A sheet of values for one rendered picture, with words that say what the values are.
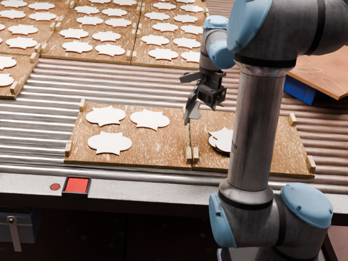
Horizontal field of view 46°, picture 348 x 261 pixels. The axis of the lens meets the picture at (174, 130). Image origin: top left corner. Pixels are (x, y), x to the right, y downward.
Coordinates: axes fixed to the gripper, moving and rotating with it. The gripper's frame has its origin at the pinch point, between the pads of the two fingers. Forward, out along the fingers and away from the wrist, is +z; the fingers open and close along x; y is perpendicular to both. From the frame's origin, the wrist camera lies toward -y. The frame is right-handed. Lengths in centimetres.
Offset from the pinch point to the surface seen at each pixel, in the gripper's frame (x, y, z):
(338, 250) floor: 90, 41, 103
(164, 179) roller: -21.2, 6.4, 11.8
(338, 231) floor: 103, 34, 103
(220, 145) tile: 1.5, 9.8, 7.0
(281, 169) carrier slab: 10.6, 29.2, 9.9
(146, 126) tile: -8.9, -15.9, 8.2
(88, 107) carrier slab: -17.5, -39.7, 8.5
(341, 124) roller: 58, 28, 12
